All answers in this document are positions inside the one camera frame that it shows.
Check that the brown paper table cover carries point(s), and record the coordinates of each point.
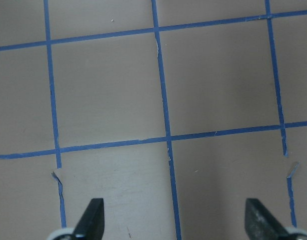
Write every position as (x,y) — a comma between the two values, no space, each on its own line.
(172,111)

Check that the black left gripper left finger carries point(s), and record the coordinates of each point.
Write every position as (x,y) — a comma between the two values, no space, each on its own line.
(92,222)

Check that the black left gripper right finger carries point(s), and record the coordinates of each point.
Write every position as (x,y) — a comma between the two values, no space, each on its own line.
(260,223)

